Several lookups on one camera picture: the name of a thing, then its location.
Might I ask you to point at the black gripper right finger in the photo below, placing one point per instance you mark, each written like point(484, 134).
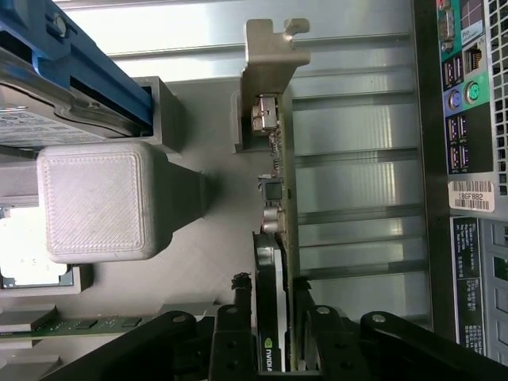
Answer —
point(329, 341)

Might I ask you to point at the grey printed parts rack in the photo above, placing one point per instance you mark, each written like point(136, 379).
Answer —
point(91, 202)

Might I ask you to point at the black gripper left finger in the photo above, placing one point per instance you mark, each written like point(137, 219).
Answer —
point(234, 341)

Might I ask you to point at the grey open PC case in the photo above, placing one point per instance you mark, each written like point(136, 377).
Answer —
point(432, 119)

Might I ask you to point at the green RAM stick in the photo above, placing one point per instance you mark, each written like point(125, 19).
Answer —
point(79, 325)

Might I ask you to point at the hard disk with blue rails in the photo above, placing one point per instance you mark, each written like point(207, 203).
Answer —
point(24, 119)

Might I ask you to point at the silver CPU chip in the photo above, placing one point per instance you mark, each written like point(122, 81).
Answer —
point(28, 246)

